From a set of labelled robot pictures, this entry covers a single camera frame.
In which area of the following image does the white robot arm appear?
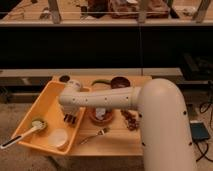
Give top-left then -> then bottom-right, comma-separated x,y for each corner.
58,79 -> 197,171

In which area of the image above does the yellow plastic tray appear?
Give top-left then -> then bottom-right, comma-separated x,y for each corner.
12,81 -> 85,155

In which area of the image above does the brown clay bowl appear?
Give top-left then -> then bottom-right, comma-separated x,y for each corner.
88,108 -> 113,126

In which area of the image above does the white round cup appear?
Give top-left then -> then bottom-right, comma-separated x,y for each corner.
48,129 -> 68,149

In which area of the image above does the white crumpled paper in bowl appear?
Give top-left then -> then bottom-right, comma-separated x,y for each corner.
95,108 -> 106,120

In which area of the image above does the small green bowl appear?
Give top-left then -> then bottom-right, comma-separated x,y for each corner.
31,118 -> 48,132

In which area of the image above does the metal fork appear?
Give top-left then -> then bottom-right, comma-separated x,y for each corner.
78,127 -> 110,145

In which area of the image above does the small dark round cap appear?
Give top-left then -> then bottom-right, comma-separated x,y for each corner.
59,75 -> 70,83

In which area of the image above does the green curved vegetable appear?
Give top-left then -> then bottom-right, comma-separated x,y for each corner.
91,79 -> 111,86

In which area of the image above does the dark brown round lid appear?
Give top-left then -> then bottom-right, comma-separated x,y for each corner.
110,77 -> 131,89

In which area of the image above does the brown crumbs pile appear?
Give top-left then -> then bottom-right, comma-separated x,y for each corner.
121,110 -> 139,131

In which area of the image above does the black foot pedal box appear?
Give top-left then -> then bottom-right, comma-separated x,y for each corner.
190,122 -> 210,142

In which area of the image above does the white spoon black handle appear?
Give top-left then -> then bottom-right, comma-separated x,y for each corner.
0,120 -> 45,150

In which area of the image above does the black cable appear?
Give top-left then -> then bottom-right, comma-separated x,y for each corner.
194,79 -> 213,164

